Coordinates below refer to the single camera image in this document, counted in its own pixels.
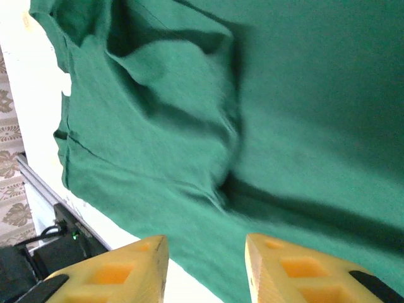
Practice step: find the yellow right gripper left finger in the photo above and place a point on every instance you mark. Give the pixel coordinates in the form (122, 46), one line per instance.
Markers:
(104, 277)

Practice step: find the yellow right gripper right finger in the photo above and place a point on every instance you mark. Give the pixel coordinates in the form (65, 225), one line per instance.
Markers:
(300, 274)

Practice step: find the dark green t-shirt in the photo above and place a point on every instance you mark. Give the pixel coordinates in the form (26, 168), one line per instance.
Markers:
(284, 126)

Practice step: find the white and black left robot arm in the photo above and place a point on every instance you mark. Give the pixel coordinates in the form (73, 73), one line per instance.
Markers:
(19, 268)

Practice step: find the long aluminium mounting rail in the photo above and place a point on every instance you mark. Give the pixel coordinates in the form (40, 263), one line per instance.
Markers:
(34, 176)

